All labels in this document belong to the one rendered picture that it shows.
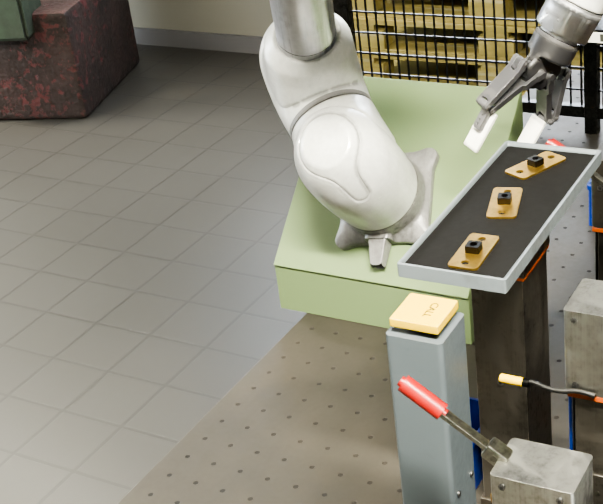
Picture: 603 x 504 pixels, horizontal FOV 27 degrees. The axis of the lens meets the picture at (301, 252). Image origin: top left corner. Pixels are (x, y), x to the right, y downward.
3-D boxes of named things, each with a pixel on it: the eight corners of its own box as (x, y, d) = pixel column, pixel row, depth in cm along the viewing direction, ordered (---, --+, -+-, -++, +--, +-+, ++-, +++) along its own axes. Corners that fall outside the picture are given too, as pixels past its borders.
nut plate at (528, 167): (523, 180, 167) (523, 172, 166) (503, 172, 169) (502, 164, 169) (567, 159, 171) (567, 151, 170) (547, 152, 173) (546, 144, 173)
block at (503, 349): (533, 517, 177) (522, 237, 155) (480, 504, 180) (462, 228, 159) (557, 474, 184) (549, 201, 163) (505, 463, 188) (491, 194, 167)
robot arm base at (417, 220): (335, 271, 225) (322, 262, 220) (346, 156, 231) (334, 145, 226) (431, 268, 217) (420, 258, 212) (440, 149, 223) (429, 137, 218)
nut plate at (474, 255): (476, 271, 147) (476, 262, 146) (446, 267, 149) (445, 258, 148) (500, 238, 153) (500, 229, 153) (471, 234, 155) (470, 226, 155)
